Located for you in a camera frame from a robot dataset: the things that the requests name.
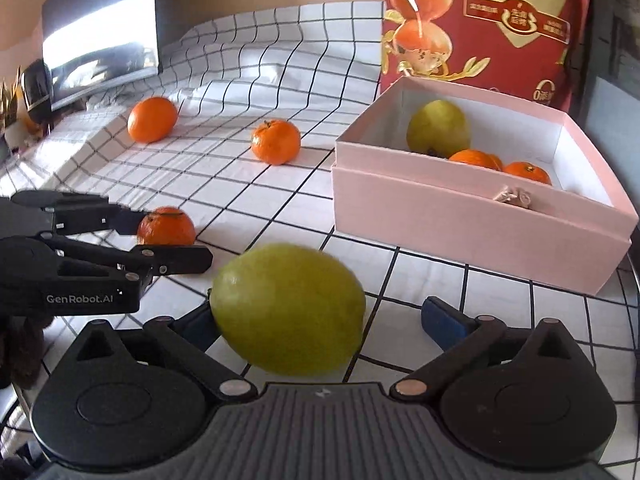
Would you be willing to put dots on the black speaker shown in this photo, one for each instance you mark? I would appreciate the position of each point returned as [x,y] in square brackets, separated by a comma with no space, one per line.
[36,88]

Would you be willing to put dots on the potted plant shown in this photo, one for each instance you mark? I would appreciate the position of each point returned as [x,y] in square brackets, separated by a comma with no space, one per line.
[11,97]

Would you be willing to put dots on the gloved left hand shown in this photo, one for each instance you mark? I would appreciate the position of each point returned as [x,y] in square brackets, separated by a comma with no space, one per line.
[21,349]

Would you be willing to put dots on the green lemon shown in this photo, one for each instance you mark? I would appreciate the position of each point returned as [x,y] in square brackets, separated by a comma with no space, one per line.
[439,129]
[289,309]

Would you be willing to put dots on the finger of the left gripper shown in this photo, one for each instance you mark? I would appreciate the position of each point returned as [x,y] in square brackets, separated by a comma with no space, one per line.
[50,254]
[68,213]

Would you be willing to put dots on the glass computer case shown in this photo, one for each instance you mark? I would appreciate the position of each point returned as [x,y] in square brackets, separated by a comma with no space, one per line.
[609,111]

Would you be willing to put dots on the white grid tablecloth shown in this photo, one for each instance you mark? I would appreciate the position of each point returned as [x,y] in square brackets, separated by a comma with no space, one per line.
[316,66]

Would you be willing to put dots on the pink gift box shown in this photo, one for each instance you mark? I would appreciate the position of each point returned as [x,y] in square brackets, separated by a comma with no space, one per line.
[570,233]

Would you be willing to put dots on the stemmed mandarin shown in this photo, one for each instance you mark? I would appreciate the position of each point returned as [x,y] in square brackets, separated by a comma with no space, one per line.
[167,226]

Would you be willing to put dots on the red snack bag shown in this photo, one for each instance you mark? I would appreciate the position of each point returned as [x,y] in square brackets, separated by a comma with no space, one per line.
[517,47]

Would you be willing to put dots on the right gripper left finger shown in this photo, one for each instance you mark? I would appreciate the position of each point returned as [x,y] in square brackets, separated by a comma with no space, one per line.
[185,341]

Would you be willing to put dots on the large orange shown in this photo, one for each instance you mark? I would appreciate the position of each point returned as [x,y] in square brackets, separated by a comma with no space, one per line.
[152,119]

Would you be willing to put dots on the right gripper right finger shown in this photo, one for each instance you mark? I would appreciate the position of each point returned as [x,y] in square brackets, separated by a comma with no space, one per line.
[465,343]

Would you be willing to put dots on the mandarin behind group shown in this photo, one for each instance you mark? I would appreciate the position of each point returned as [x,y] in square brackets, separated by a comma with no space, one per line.
[275,142]

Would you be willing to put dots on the black monitor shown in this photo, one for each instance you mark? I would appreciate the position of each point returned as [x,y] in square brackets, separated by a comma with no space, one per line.
[95,45]

